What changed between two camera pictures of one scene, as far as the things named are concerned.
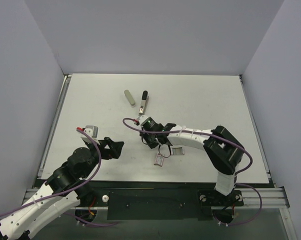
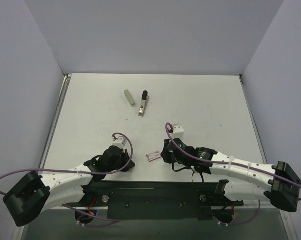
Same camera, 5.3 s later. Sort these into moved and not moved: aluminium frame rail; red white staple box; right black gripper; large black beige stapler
Moved: right black gripper; red white staple box
Not moved: large black beige stapler; aluminium frame rail
